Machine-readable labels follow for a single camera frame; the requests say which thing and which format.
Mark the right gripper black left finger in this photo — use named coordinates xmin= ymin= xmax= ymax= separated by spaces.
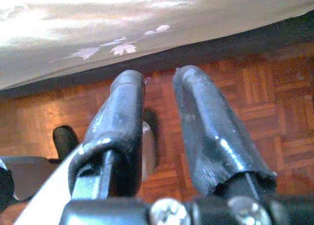
xmin=68 ymin=69 xmax=147 ymax=199

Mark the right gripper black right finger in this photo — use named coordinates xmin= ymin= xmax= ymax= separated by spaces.
xmin=173 ymin=65 xmax=278 ymax=196

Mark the beige leaf-print bed sheet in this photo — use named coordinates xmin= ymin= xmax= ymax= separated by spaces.
xmin=0 ymin=0 xmax=314 ymax=91

